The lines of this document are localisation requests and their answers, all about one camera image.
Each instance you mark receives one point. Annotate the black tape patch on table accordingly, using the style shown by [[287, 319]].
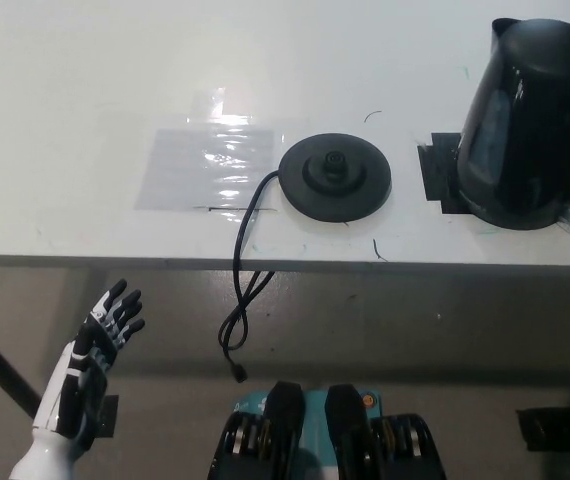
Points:
[[437, 170]]

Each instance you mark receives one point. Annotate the large black floor tape patch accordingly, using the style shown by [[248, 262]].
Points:
[[545, 430]]

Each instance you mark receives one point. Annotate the black round kettle base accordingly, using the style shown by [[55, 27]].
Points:
[[335, 192]]

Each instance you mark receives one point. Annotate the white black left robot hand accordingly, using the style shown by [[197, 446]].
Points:
[[77, 370]]

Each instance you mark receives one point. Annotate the black table leg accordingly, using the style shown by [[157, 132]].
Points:
[[0, 365]]

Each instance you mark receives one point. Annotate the black electric kettle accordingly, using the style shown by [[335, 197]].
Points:
[[525, 130]]

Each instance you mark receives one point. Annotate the clear plastic sheet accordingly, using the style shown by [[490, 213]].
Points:
[[200, 172]]

